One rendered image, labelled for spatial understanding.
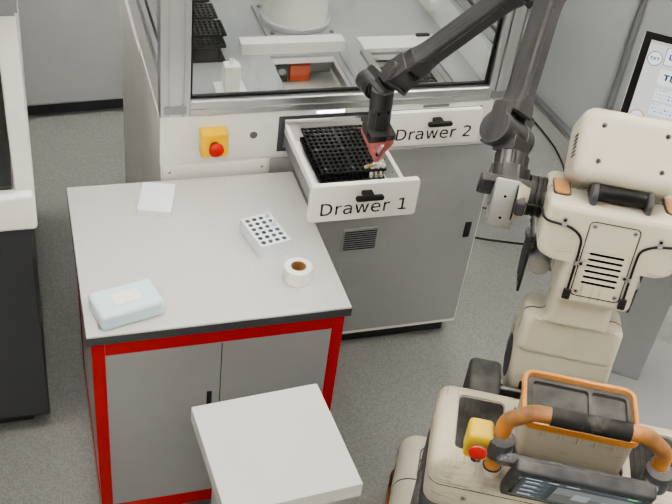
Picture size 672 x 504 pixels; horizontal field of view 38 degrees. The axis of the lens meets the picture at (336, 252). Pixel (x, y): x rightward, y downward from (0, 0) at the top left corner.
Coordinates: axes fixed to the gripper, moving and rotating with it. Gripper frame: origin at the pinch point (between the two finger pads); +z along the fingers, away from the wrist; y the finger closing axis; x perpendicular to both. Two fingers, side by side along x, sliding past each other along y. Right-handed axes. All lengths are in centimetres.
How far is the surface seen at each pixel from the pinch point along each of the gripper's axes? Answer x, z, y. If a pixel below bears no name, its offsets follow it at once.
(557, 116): 150, 96, -158
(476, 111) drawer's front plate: 38.3, 4.0, -23.7
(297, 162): -17.8, 7.0, -9.6
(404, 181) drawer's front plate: 5.5, 2.3, 9.2
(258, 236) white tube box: -32.3, 14.0, 11.1
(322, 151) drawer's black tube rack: -11.0, 4.6, -10.2
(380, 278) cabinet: 17, 66, -25
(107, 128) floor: -60, 94, -171
